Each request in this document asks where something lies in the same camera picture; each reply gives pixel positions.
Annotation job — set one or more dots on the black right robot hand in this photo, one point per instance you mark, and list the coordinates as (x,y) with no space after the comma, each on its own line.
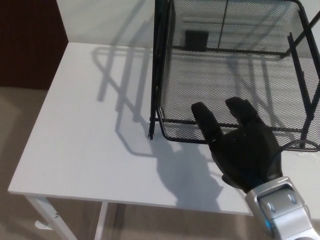
(245,155)

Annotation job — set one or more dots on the black mesh file tray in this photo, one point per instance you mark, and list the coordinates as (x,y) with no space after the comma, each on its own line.
(212,80)

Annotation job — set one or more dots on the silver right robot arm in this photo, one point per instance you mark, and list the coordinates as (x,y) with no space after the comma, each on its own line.
(287,212)

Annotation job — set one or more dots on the black metal tray rack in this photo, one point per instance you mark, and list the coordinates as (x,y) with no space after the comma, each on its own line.
(156,75)

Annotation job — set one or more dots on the dark brown wooden panel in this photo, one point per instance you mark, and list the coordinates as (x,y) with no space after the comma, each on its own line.
(27,42)

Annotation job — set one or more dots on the black rectangular wall box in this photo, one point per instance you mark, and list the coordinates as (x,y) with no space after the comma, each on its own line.
(196,41)

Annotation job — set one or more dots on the white desk leg frame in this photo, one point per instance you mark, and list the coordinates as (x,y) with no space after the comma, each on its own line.
(43,212)

